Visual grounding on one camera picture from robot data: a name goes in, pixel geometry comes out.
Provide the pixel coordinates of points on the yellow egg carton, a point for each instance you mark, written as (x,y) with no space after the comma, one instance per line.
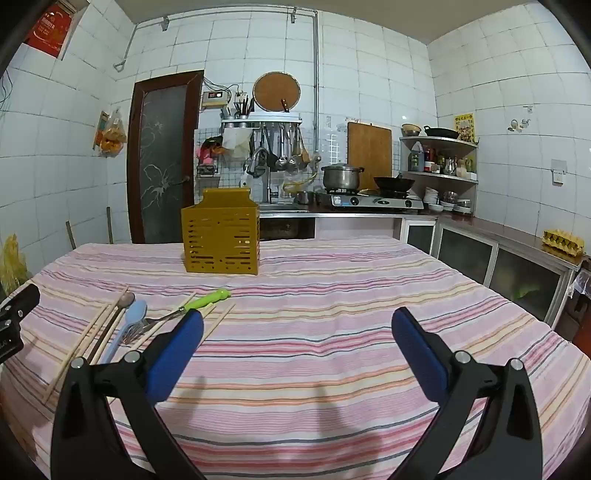
(562,241)

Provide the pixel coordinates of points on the white wall hooks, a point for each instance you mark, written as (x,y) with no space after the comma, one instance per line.
(519,121)

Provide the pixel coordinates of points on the brown spoon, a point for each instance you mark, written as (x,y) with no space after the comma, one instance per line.
(127,299)

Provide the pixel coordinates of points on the black wok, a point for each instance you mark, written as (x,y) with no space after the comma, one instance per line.
(392,183)

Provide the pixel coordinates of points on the pink striped tablecloth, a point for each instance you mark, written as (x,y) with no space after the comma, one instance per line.
(323,323)

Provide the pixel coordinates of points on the metal spatula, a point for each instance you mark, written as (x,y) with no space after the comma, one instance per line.
(293,159)

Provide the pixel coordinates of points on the brown door with frosted glass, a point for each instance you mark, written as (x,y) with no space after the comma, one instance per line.
(161,161)

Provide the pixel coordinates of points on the white wall socket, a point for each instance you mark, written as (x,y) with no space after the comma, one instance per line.
(559,171)

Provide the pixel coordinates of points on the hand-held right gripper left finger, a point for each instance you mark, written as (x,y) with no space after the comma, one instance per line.
(178,350)

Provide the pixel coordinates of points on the white hanging bag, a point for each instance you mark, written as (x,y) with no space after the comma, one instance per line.
(236,143)

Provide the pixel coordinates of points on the wooden cutting board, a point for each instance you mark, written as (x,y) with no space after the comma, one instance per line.
(369,152)

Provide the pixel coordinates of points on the wooden spatula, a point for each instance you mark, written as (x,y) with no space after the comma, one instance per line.
(304,156)

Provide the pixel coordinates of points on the white control box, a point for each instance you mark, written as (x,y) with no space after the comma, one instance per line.
(214,99)

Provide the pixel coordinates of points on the gas stove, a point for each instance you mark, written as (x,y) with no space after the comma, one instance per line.
(369,202)

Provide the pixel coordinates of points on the black pan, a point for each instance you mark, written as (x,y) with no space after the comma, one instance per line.
(441,133)

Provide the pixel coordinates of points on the steel sink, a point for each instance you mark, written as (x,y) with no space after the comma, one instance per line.
(281,207)

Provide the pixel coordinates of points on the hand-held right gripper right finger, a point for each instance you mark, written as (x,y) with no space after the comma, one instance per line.
(422,355)

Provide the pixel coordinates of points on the dark bottle with white cap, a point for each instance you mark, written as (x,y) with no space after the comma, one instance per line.
(417,159)

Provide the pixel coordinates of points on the pink rubber gloves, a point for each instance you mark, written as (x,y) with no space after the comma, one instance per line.
(205,151)

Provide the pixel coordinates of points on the beige bowl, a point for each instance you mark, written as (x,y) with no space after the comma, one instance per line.
(411,130)

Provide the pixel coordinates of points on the metal ladle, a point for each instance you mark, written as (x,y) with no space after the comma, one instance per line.
(282,159)

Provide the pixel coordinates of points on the metal fork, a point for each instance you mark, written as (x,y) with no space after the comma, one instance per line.
(134,334)

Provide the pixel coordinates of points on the steel pot with lid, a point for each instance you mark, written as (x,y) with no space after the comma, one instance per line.
(341,177)

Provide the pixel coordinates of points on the yellow straw broom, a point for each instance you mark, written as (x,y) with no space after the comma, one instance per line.
(11,258)

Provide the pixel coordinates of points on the yellow wall poster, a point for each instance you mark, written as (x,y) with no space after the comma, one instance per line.
(464,128)

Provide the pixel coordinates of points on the wooden stick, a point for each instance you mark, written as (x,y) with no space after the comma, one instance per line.
(110,226)
(70,235)

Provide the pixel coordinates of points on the black ladle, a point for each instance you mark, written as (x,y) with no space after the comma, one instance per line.
(272,157)

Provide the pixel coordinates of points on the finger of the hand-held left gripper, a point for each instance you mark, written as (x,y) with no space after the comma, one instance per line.
(21,300)

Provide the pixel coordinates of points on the steel faucet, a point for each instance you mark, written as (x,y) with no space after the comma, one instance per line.
(258,159)

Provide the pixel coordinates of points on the red wall calendar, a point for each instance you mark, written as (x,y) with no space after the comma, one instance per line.
(48,27)

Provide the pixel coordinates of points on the kitchen counter cabinet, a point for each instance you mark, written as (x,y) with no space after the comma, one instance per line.
(485,226)

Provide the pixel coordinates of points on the orange hanging plastic bags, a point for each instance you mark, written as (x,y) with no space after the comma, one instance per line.
(111,136)

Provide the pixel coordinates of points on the yellow slotted utensil holder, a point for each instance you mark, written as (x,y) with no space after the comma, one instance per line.
(221,240)

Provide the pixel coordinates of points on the wooden chopstick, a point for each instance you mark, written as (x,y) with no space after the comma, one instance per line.
(113,330)
(220,321)
(101,322)
(188,301)
(78,353)

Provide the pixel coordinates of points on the light blue spoon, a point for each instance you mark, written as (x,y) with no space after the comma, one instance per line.
(137,313)

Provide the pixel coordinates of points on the white corner shelf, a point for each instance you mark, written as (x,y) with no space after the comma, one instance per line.
(438,142)

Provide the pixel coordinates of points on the metal wall rack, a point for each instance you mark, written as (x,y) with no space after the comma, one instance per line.
(261,121)

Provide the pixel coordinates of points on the stack of white bowls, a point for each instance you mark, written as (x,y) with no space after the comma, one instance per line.
(433,196)

